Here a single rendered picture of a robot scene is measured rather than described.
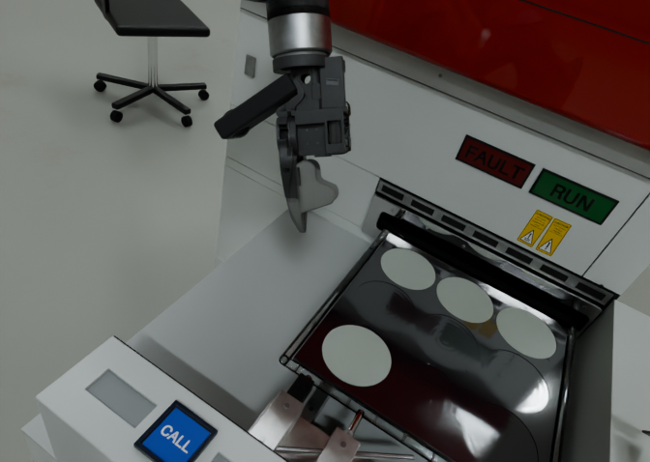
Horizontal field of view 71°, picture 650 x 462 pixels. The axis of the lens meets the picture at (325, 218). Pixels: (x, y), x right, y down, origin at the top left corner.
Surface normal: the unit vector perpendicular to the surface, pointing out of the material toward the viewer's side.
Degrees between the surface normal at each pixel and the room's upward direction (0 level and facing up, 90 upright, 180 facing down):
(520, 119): 90
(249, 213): 90
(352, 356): 1
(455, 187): 90
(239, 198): 90
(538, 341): 0
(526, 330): 0
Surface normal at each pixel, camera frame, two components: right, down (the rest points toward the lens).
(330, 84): -0.14, 0.18
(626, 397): 0.22, -0.76
